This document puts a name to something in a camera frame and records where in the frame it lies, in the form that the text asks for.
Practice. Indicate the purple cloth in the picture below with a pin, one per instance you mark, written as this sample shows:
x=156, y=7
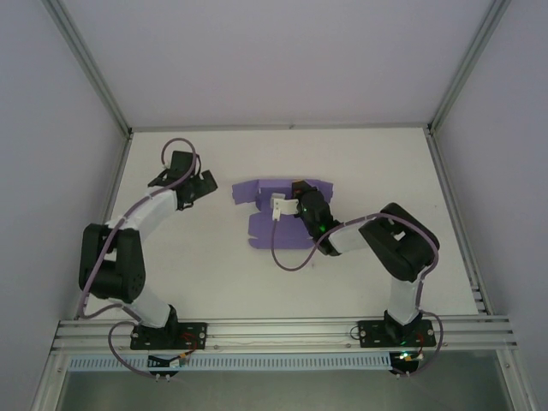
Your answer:
x=282, y=235

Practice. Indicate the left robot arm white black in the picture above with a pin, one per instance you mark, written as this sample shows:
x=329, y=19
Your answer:
x=115, y=274

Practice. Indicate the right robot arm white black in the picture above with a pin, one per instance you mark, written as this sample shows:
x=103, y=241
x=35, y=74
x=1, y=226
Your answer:
x=406, y=248

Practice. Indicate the aluminium table edge rail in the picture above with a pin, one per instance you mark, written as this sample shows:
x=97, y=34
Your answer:
x=105, y=222
x=278, y=127

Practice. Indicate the aluminium mounting rail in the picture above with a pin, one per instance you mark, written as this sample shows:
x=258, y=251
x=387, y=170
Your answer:
x=278, y=331

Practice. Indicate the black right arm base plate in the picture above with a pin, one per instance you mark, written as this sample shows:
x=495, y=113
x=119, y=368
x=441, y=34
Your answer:
x=370, y=334

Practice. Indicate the aluminium frame post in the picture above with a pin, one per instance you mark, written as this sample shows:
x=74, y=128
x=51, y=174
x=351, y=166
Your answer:
x=468, y=60
x=85, y=60

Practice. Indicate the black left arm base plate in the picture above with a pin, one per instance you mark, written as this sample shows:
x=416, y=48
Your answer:
x=194, y=334

